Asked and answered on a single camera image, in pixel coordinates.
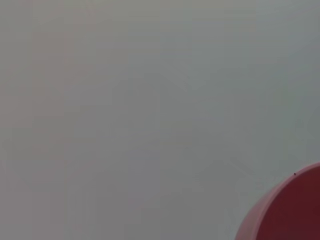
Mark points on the pink plastic bowl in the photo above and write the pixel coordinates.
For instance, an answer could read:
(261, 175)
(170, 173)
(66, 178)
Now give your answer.
(295, 210)

